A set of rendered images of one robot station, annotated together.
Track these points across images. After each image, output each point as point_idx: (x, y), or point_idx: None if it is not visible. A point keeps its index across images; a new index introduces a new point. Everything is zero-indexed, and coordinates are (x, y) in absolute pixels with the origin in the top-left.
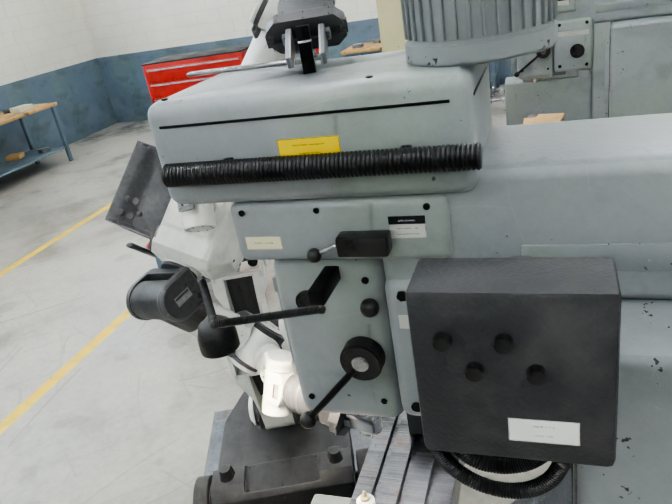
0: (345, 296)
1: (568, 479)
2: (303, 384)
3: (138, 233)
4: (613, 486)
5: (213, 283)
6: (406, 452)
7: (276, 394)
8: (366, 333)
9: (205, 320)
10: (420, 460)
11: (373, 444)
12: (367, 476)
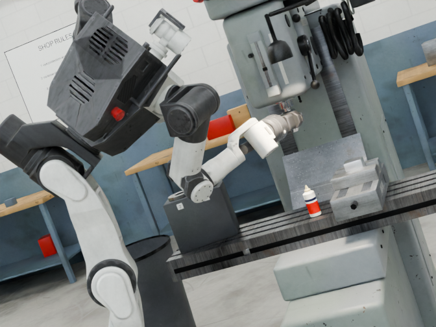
0: (289, 17)
1: (303, 152)
2: (301, 71)
3: (133, 82)
4: (354, 54)
5: (97, 196)
6: (254, 230)
7: (269, 131)
8: (296, 36)
9: (276, 41)
10: (261, 224)
11: (244, 239)
12: (274, 230)
